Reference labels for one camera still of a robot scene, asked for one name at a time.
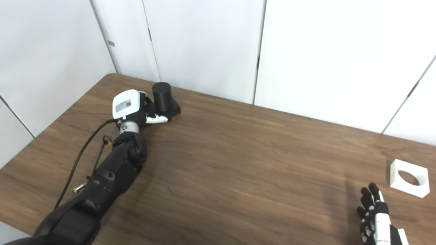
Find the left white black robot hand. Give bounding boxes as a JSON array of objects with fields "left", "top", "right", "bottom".
[{"left": 112, "top": 89, "right": 169, "bottom": 126}]

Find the white square piece round hole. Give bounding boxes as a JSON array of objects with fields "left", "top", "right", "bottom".
[{"left": 389, "top": 159, "right": 431, "bottom": 198}]

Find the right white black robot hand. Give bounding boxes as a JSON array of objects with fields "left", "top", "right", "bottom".
[{"left": 356, "top": 183, "right": 410, "bottom": 245}]

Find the black cylindrical peg square base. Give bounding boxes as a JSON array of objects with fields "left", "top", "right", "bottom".
[{"left": 151, "top": 82, "right": 181, "bottom": 120}]

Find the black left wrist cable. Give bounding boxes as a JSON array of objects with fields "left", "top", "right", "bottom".
[{"left": 54, "top": 119, "right": 118, "bottom": 209}]

